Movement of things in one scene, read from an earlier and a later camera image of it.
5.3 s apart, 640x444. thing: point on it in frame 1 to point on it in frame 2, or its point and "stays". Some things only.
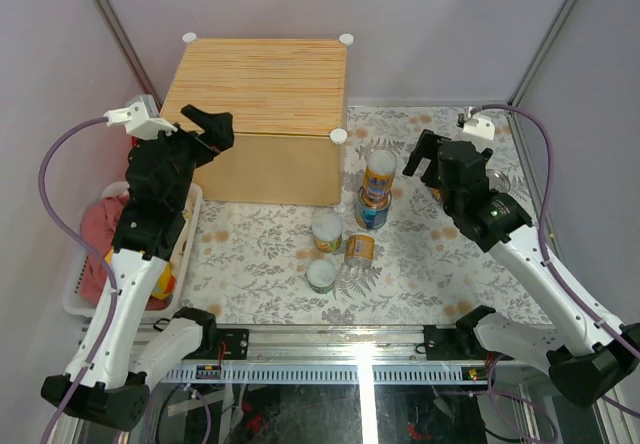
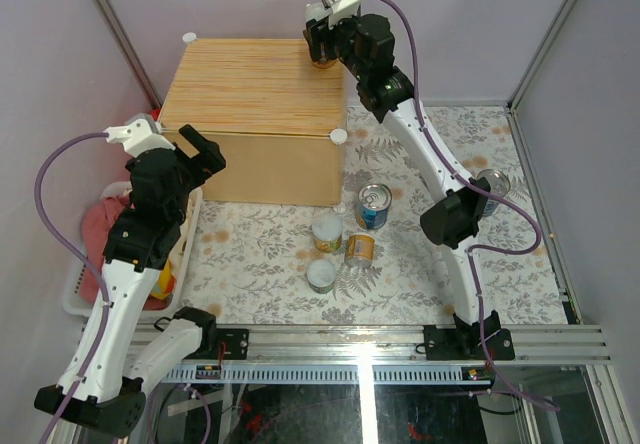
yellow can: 359,251 stays
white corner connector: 338,135 stays
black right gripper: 427,147 to 317,35
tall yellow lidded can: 378,177 to 323,64
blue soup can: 372,212 stays
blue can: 497,180 stays
